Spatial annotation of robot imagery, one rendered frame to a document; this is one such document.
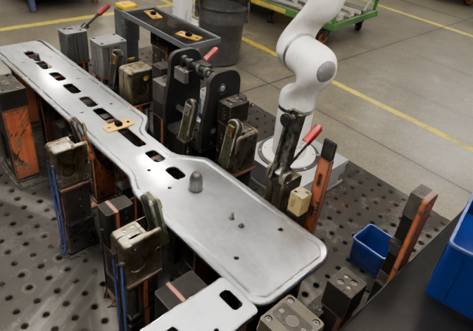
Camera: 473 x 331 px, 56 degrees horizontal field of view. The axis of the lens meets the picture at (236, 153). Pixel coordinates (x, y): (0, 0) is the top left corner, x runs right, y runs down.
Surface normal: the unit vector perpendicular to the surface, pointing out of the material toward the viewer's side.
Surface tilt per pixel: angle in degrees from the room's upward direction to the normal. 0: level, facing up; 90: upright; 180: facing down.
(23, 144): 90
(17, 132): 90
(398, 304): 0
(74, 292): 0
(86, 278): 0
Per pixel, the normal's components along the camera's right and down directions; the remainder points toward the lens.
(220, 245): 0.10, -0.82
